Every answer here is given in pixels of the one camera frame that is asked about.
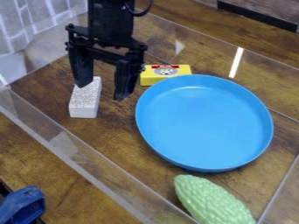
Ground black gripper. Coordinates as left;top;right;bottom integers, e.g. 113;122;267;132
65;0;148;101

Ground white speckled foam block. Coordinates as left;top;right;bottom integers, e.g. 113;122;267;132
69;76;101;118

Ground blue round tray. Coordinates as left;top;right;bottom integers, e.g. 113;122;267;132
134;74;273;172

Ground yellow rectangular box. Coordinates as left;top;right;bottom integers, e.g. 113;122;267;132
140;65;192;86

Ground white grid curtain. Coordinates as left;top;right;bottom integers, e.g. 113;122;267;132
0;0;88;57

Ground green bitter gourd toy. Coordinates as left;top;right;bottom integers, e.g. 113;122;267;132
173;175;256;224

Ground black cable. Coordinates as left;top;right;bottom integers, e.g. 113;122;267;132
122;0;154;18

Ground clear acrylic enclosure wall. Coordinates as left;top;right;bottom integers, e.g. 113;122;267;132
0;1;299;224

